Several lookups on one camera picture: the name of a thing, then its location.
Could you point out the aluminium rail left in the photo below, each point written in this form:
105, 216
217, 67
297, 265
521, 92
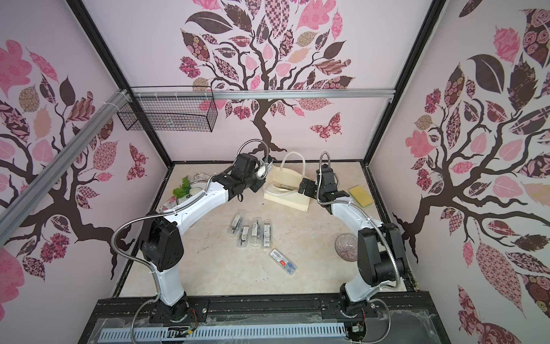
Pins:
20, 209

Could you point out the pink glass bowl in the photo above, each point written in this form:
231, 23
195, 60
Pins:
346, 246

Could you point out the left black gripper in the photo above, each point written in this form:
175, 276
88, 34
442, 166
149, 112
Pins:
256, 187

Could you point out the floral rectangular tray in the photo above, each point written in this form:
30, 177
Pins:
172, 202

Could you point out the compass case red blue front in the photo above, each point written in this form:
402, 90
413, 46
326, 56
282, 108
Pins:
283, 262

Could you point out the aluminium rail back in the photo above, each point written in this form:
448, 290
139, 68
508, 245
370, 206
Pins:
272, 94

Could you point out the white slotted cable duct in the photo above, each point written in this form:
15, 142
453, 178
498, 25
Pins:
221, 333

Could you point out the cream canvas tote bag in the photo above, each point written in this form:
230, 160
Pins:
282, 185

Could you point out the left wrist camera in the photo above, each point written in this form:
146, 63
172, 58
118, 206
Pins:
262, 172

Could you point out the aluminium rail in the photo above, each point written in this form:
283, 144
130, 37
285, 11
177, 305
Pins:
272, 94
20, 209

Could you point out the white toy radish with leaves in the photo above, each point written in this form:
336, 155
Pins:
183, 190

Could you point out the yellow green sponge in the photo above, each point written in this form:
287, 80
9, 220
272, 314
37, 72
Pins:
361, 195

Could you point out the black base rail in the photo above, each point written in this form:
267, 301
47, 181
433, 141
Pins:
392, 317

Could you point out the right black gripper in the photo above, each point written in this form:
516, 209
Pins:
309, 186

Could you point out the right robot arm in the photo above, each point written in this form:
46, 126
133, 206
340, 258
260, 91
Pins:
381, 258

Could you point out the black wire basket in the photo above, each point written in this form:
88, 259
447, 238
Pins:
176, 108

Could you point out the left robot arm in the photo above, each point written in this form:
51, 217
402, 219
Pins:
162, 245

